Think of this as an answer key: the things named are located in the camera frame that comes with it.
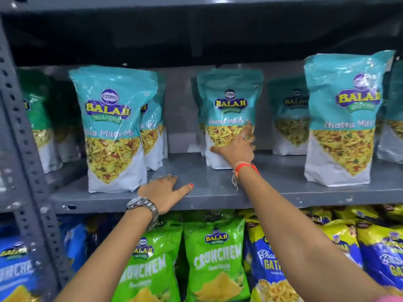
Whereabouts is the person's left hand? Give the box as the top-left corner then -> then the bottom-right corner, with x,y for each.
137,174 -> 194,216

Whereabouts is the person's left forearm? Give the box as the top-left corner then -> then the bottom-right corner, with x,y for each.
54,207 -> 155,302

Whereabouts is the red thread bracelet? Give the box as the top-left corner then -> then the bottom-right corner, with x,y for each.
231,162 -> 260,190

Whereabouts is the green top mix packet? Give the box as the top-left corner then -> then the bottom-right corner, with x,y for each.
17,68 -> 63,174

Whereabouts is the silver wrist watch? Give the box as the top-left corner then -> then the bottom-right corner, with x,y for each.
126,197 -> 159,232

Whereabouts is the grey perforated rack upright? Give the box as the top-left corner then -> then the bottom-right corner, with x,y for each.
0,16 -> 75,302

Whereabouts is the bright green snack packet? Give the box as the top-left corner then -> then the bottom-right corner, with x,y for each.
111,221 -> 184,302
164,209 -> 240,224
184,217 -> 250,302

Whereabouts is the pink sleeve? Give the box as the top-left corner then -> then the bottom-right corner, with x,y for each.
374,293 -> 403,302

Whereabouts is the pile of blue yellow packets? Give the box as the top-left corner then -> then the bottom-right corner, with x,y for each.
238,204 -> 403,302

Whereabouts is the teal mix snack pouch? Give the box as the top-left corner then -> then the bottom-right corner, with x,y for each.
196,68 -> 264,170

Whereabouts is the person's right forearm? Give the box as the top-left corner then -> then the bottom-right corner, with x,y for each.
236,167 -> 389,302

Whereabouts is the person's right hand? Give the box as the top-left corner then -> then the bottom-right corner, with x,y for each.
210,122 -> 256,169

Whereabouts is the blue snack packet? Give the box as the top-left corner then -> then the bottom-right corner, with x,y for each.
0,228 -> 41,302
59,216 -> 89,274

